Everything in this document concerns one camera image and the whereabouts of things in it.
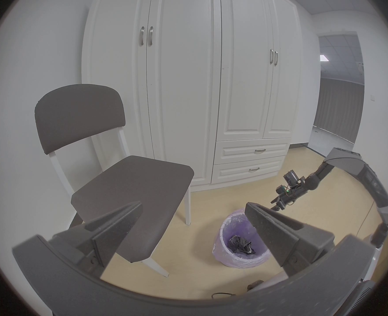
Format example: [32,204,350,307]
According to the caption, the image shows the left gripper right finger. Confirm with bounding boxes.
[244,202,335,277]

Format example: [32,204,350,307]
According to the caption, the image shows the white wardrobe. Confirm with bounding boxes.
[81,0,302,192]

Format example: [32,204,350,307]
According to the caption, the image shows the white trash bin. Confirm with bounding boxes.
[219,213,268,266]

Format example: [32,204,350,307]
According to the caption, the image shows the black plastic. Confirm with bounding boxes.
[228,236,256,255]

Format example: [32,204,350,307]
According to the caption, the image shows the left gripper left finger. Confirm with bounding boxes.
[51,200,144,279]

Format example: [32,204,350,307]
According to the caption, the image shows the grey curtain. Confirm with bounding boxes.
[313,78,365,144]

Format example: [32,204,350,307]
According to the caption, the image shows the white chair grey cushions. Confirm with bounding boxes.
[34,84,195,278]

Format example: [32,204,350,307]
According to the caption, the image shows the purple plastic bag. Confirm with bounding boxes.
[213,209,269,269]

